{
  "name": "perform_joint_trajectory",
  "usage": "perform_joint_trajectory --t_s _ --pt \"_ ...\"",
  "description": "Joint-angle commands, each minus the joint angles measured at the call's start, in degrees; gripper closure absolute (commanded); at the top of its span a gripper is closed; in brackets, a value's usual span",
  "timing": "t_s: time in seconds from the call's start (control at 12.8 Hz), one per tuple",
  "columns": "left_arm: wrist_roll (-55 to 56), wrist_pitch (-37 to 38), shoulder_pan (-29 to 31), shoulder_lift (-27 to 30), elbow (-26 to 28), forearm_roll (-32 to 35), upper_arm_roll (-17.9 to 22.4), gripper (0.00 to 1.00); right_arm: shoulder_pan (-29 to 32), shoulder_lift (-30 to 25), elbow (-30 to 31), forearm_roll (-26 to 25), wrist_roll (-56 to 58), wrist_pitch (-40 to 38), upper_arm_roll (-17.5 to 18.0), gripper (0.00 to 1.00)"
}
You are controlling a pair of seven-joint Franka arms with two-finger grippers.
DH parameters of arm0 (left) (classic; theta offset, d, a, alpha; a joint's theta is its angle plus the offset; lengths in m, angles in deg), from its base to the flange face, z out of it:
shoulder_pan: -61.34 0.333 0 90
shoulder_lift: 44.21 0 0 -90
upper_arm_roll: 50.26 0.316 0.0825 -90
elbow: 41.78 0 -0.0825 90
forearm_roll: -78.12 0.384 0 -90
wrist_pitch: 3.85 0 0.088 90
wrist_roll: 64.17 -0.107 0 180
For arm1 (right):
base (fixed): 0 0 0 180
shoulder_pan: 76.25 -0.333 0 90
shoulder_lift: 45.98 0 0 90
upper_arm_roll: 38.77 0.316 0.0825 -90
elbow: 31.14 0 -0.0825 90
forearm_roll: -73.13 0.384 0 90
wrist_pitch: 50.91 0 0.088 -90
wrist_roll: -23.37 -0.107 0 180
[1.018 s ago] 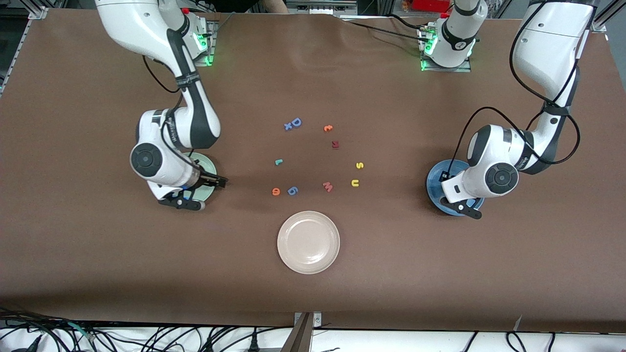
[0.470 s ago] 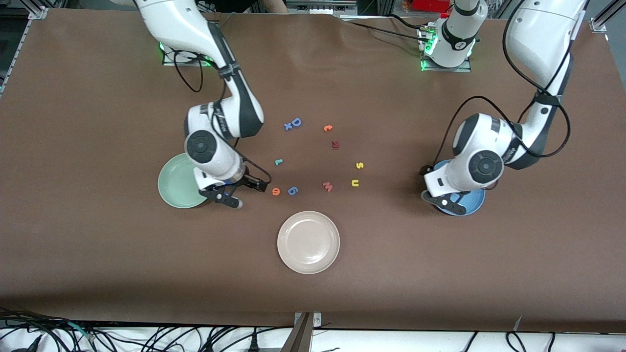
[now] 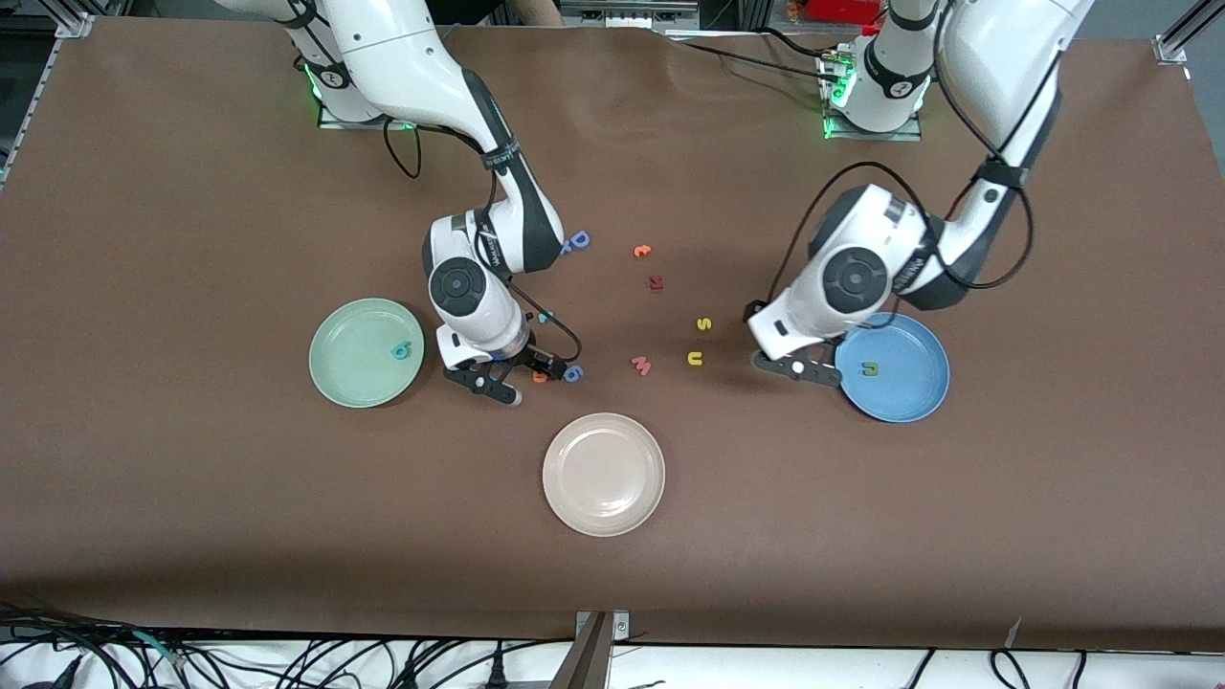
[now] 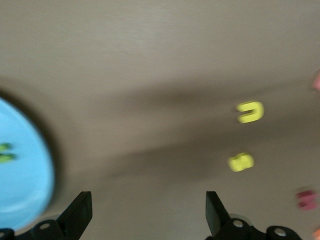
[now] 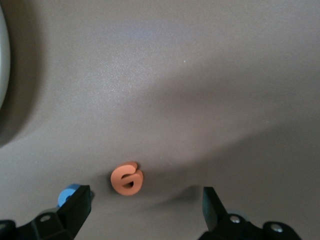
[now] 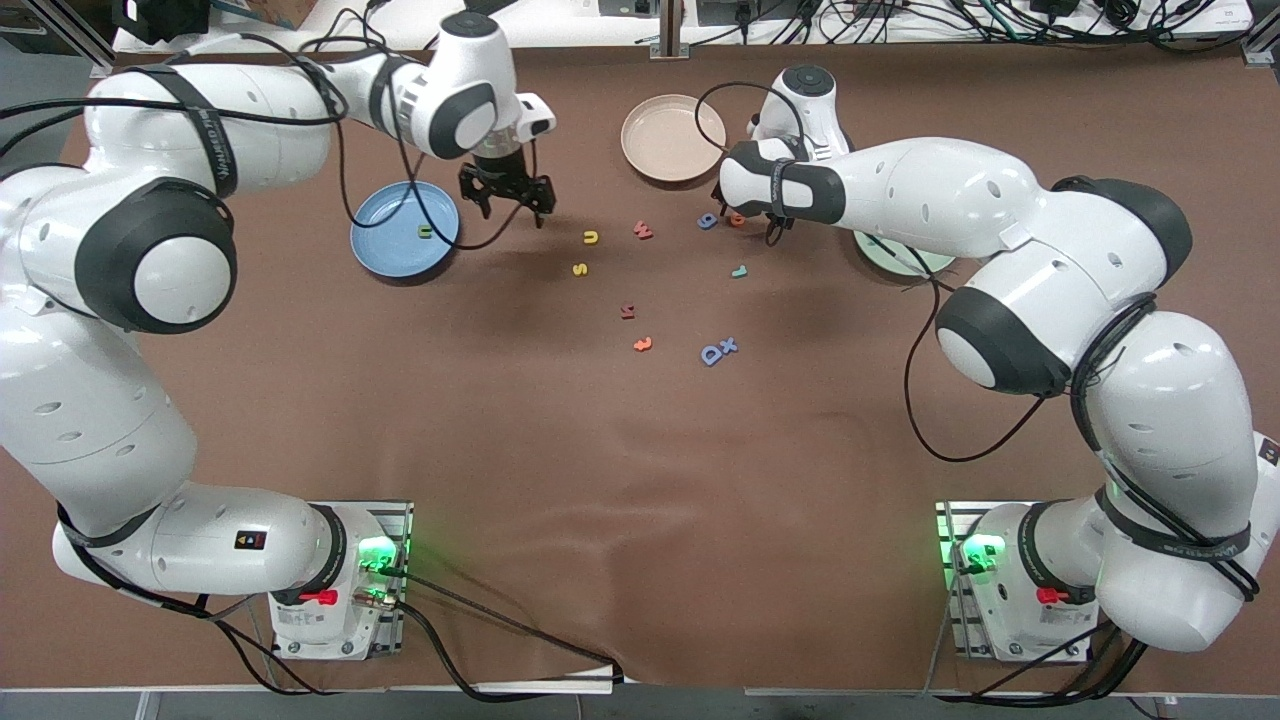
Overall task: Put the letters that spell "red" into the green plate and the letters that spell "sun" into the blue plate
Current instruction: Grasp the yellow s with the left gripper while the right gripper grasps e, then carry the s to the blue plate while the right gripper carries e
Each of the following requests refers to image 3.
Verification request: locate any light green plate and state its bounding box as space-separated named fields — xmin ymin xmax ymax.
xmin=308 ymin=298 xmax=426 ymax=410

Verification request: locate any teal floor cable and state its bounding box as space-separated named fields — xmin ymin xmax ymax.
xmin=132 ymin=630 xmax=185 ymax=668

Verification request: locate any person forearm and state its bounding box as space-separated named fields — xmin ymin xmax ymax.
xmin=505 ymin=0 xmax=568 ymax=28

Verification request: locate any blue plate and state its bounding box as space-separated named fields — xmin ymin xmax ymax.
xmin=835 ymin=312 xmax=951 ymax=424

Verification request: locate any red background box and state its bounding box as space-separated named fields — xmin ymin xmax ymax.
xmin=804 ymin=0 xmax=883 ymax=25

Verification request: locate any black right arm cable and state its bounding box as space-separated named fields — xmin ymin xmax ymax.
xmin=383 ymin=120 xmax=583 ymax=367

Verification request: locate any brown table cover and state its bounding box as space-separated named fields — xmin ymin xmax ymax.
xmin=0 ymin=17 xmax=1225 ymax=654

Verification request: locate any grey support beam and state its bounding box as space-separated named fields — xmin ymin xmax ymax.
xmin=550 ymin=612 xmax=613 ymax=689

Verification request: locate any black cable on table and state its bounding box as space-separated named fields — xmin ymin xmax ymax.
xmin=660 ymin=27 xmax=843 ymax=87

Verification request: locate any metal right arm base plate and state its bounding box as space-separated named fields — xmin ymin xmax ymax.
xmin=318 ymin=67 xmax=408 ymax=130

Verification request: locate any beige plate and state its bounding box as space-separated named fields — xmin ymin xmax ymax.
xmin=542 ymin=412 xmax=667 ymax=538

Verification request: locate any grey equipment rack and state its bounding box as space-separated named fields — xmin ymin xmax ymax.
xmin=563 ymin=0 xmax=702 ymax=30

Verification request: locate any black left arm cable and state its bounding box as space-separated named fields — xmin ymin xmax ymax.
xmin=766 ymin=57 xmax=1036 ymax=319

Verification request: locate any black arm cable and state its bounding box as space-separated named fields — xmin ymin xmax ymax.
xmin=383 ymin=120 xmax=583 ymax=367
xmin=766 ymin=57 xmax=1036 ymax=319

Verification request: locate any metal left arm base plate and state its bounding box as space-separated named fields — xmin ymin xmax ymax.
xmin=823 ymin=53 xmax=924 ymax=143

